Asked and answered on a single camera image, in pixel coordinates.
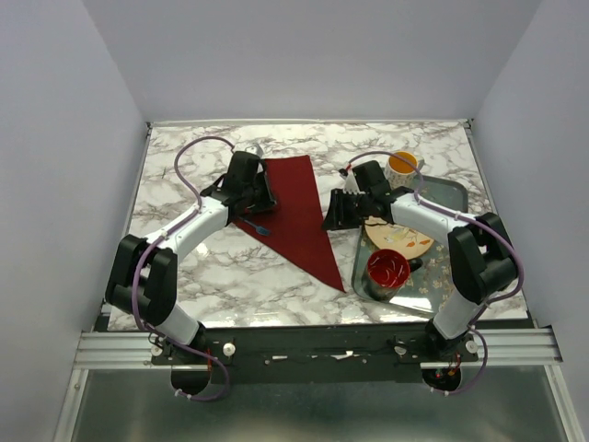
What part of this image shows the dark red cloth napkin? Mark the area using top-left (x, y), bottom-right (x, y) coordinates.
top-left (234, 156), bottom-right (344, 292)

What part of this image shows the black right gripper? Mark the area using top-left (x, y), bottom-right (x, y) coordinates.
top-left (319, 188), bottom-right (372, 231)

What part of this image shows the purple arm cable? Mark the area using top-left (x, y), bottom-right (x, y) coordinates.
top-left (131, 136), bottom-right (236, 402)
top-left (344, 151), bottom-right (525, 397)

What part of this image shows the aluminium frame rail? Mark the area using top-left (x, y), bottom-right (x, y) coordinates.
top-left (74, 327), bottom-right (562, 369)

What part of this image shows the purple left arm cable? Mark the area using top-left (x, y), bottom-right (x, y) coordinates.
top-left (131, 136), bottom-right (236, 402)

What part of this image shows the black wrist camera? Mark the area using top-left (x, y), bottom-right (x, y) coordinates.
top-left (342, 160), bottom-right (391, 196)
top-left (225, 145), bottom-right (266, 188)

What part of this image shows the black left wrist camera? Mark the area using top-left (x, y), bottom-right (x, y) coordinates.
top-left (225, 145), bottom-right (266, 188)

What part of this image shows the teal floral serving tray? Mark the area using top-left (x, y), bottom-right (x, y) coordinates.
top-left (351, 173), bottom-right (469, 317)

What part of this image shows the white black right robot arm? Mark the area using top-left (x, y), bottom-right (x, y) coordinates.
top-left (322, 187), bottom-right (524, 361)

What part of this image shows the beige bird pattern plate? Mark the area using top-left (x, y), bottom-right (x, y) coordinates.
top-left (364, 217), bottom-right (434, 260)

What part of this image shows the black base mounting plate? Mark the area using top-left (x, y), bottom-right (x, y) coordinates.
top-left (151, 323), bottom-right (479, 384)

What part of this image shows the red and black cup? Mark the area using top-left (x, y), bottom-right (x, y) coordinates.
top-left (363, 250), bottom-right (410, 301)

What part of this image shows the white floral mug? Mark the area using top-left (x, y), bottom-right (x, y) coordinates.
top-left (384, 151), bottom-right (424, 189)

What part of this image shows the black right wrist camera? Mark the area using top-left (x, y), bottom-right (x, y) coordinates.
top-left (342, 160), bottom-right (391, 196)

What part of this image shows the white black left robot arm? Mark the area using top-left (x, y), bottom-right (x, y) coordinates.
top-left (105, 172), bottom-right (276, 364)

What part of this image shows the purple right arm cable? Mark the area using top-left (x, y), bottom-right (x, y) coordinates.
top-left (344, 151), bottom-right (525, 397)

